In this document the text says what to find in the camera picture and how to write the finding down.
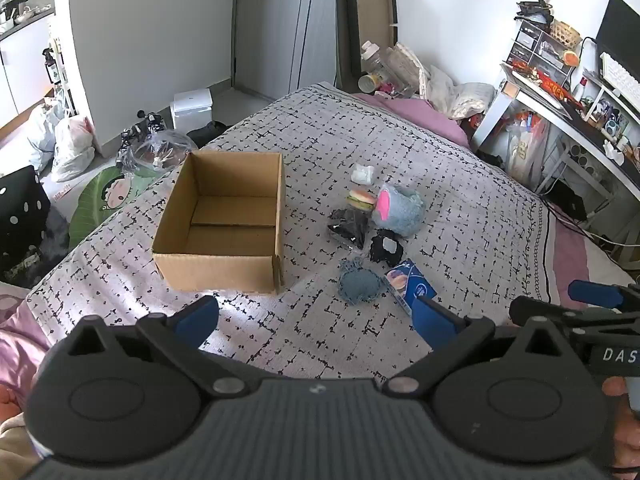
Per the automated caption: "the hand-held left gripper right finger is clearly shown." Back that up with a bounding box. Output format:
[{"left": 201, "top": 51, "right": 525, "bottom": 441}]
[{"left": 382, "top": 296, "right": 583, "bottom": 396}]

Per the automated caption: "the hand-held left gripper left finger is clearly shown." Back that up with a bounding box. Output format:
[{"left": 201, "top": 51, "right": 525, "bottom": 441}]
[{"left": 62, "top": 295, "right": 251, "bottom": 396}]

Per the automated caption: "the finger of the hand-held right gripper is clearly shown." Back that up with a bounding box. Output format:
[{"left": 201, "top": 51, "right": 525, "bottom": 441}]
[
  {"left": 509, "top": 295, "right": 601, "bottom": 342},
  {"left": 568, "top": 280, "right": 640, "bottom": 311}
]

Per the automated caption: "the blue tissue packet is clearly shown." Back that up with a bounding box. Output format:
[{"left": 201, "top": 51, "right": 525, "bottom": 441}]
[{"left": 384, "top": 258, "right": 436, "bottom": 313}]

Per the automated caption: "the cardboard box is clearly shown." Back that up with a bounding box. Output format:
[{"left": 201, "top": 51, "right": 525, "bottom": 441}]
[{"left": 152, "top": 150, "right": 286, "bottom": 295}]

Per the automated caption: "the black cloth white label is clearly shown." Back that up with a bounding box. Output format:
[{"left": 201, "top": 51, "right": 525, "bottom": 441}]
[{"left": 369, "top": 229, "right": 405, "bottom": 266}]

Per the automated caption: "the blue knitted cloth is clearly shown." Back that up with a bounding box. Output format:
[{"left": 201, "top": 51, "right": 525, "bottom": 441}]
[{"left": 337, "top": 257, "right": 385, "bottom": 306}]

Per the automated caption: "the blue plush toy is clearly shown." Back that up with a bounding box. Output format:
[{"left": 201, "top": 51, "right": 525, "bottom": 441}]
[{"left": 371, "top": 184, "right": 426, "bottom": 237}]

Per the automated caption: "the burger plush toy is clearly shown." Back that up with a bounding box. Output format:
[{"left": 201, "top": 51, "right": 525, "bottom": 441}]
[{"left": 347, "top": 188, "right": 377, "bottom": 212}]

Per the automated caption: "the person's right hand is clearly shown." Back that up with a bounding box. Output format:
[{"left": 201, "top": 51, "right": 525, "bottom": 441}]
[{"left": 602, "top": 376, "right": 640, "bottom": 480}]

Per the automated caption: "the grey printed blanket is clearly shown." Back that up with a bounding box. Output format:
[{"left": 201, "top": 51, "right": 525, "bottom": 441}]
[{"left": 25, "top": 82, "right": 561, "bottom": 376}]

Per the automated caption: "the green cartoon mat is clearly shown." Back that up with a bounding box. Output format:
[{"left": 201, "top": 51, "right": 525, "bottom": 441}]
[{"left": 50, "top": 165, "right": 162, "bottom": 251}]

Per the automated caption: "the plastic bag with packets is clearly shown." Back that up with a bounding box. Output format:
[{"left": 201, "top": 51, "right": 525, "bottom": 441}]
[{"left": 504, "top": 114, "right": 551, "bottom": 192}]

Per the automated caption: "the dark fuzzy rug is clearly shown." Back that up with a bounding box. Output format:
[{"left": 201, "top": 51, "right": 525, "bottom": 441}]
[{"left": 0, "top": 204, "right": 72, "bottom": 289}]

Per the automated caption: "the crumpled clear plastic bag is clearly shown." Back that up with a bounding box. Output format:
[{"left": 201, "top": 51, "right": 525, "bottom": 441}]
[{"left": 117, "top": 129, "right": 199, "bottom": 177}]

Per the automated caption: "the pink quilt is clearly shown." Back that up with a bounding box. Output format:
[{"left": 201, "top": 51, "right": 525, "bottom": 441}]
[{"left": 0, "top": 280, "right": 57, "bottom": 411}]

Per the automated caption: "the black small equipment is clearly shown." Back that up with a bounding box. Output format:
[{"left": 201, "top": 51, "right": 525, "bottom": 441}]
[{"left": 119, "top": 109, "right": 167, "bottom": 153}]

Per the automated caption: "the pink bed sheet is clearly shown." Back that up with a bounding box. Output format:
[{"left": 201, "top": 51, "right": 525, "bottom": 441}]
[{"left": 350, "top": 92, "right": 638, "bottom": 311}]

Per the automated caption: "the black polka dot bag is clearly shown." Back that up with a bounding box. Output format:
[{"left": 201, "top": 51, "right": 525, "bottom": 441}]
[{"left": 0, "top": 165, "right": 52, "bottom": 261}]

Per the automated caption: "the white desk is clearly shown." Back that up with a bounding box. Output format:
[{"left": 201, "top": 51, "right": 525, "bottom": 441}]
[{"left": 472, "top": 62, "right": 640, "bottom": 261}]

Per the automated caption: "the white storage bin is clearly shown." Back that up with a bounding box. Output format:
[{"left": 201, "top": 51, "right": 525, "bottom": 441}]
[{"left": 170, "top": 88, "right": 214, "bottom": 134}]

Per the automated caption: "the white plastic bag red print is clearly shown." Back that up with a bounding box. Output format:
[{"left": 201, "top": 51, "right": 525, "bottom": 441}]
[{"left": 50, "top": 115, "right": 97, "bottom": 183}]

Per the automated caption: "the white keyboard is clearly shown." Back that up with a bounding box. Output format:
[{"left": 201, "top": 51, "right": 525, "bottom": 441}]
[{"left": 600, "top": 52, "right": 640, "bottom": 111}]

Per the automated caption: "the white pillow bag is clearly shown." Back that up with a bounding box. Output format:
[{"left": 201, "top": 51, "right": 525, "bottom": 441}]
[{"left": 425, "top": 65, "right": 496, "bottom": 121}]

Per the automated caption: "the desk drawer organiser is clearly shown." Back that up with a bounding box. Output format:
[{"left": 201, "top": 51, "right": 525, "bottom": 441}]
[{"left": 507, "top": 14, "right": 577, "bottom": 86}]

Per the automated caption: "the woven basket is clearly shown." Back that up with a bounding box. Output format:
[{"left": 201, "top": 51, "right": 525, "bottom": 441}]
[{"left": 550, "top": 20, "right": 583, "bottom": 52}]

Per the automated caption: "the black monitor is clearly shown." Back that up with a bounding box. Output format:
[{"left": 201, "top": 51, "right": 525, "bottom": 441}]
[{"left": 595, "top": 0, "right": 640, "bottom": 84}]

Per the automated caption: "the clear plastic bottle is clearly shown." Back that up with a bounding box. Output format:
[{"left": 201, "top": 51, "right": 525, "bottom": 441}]
[{"left": 361, "top": 41, "right": 396, "bottom": 77}]

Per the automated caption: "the black spray bottle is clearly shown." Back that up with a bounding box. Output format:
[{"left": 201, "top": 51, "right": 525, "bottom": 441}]
[{"left": 42, "top": 47, "right": 64, "bottom": 87}]

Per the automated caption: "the dark headboard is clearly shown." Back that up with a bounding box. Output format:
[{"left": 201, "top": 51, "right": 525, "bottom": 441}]
[{"left": 334, "top": 0, "right": 363, "bottom": 93}]

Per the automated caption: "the grey wardrobe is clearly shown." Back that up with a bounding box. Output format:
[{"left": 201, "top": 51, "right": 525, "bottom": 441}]
[{"left": 234, "top": 0, "right": 346, "bottom": 103}]

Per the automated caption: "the flat cardboard sheet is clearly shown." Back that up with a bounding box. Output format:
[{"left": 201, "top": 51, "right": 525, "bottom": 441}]
[{"left": 352, "top": 0, "right": 399, "bottom": 61}]

